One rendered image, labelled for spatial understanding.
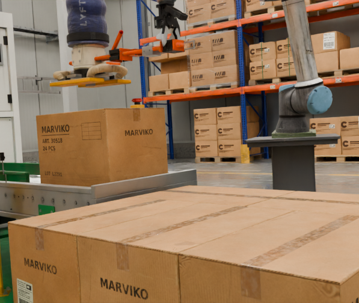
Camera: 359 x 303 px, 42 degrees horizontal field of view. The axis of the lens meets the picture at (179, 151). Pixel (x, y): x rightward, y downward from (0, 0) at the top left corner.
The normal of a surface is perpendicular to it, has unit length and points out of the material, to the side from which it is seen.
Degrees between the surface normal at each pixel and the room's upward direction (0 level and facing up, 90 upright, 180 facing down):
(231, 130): 88
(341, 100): 90
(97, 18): 75
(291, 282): 90
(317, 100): 99
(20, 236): 90
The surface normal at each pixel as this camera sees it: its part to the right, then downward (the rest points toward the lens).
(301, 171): -0.27, 0.07
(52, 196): -0.66, 0.07
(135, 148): 0.74, 0.00
